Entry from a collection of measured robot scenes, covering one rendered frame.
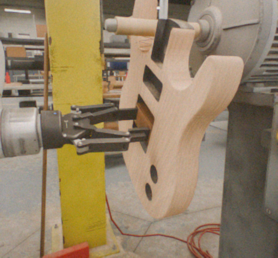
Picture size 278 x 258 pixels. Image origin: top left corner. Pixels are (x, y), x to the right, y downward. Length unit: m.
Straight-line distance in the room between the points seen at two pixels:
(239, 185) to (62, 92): 0.98
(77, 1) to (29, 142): 1.04
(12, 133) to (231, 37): 0.44
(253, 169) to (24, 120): 0.57
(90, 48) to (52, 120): 0.94
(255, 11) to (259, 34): 0.04
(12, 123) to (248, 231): 0.66
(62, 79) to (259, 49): 1.04
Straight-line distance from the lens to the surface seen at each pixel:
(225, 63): 0.31
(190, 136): 0.38
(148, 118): 0.49
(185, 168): 0.40
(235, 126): 0.73
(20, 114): 0.45
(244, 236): 0.82
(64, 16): 1.36
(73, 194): 1.53
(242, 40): 0.50
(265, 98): 0.55
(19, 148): 0.45
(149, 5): 0.56
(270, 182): 0.45
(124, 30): 0.47
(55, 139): 0.45
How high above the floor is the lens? 1.17
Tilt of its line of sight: 12 degrees down
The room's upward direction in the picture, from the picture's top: straight up
